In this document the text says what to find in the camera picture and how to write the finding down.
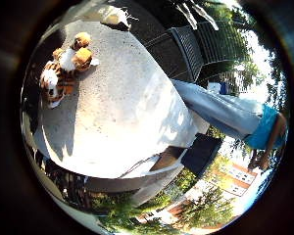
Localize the pink axolotl plush toy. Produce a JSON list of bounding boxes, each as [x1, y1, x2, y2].
[[100, 4, 139, 31]]

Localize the black fabric container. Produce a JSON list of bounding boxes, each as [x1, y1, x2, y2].
[[180, 132, 223, 178]]

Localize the black slatted metal chair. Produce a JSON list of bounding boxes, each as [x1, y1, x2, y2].
[[142, 25, 205, 83]]

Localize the person in jeans, teal shirt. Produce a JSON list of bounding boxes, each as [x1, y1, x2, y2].
[[171, 77, 288, 151]]

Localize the orange and white fox plush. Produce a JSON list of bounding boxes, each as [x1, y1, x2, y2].
[[52, 31, 101, 73]]

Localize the striped tiger plush toy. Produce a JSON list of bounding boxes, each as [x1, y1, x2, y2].
[[38, 60, 80, 110]]

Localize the red and white building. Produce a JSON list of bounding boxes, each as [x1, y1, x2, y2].
[[136, 162, 261, 231]]

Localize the black cable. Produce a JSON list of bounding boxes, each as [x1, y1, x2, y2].
[[119, 156, 163, 179]]

